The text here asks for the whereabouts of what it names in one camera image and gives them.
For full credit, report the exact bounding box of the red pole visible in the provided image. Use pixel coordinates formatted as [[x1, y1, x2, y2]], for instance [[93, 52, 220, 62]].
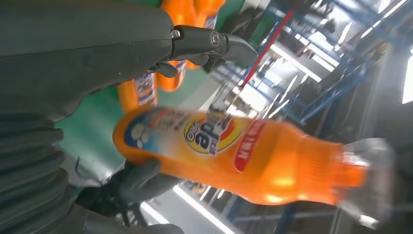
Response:
[[240, 9, 296, 88]]

